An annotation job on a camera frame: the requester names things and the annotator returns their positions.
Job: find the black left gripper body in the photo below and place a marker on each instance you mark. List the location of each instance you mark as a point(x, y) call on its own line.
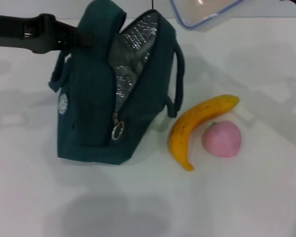
point(10, 29)

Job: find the dark teal insulated lunch bag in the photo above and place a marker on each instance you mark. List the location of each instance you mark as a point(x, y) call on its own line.
point(88, 111)

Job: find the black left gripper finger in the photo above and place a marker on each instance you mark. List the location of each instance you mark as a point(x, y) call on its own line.
point(69, 37)

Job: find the clear plastic blue-rimmed food container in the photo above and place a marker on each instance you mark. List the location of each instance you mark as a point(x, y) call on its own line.
point(202, 12)

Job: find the pink toy peach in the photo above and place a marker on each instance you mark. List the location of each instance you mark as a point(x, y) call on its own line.
point(222, 139)

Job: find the yellow toy banana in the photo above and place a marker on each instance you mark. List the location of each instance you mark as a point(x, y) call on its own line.
point(187, 123)

